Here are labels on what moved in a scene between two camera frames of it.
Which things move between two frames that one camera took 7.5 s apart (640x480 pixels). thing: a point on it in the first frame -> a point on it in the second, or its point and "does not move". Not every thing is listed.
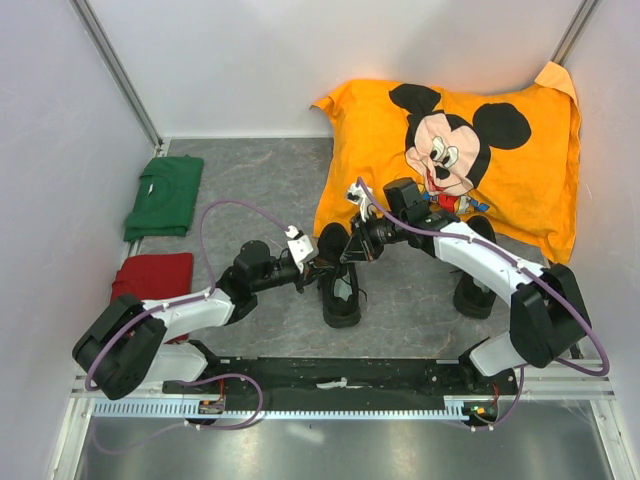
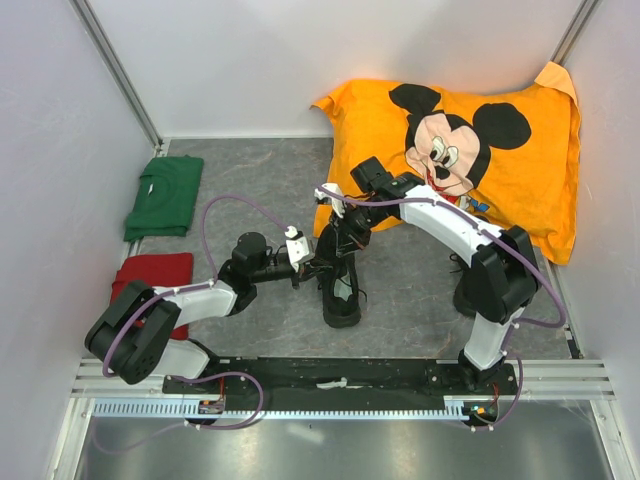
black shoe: x=339 y=282 does not move
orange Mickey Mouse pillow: x=512 y=157 does not move
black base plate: x=343 y=383 does not move
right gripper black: x=370 y=249 -> x=361 y=240
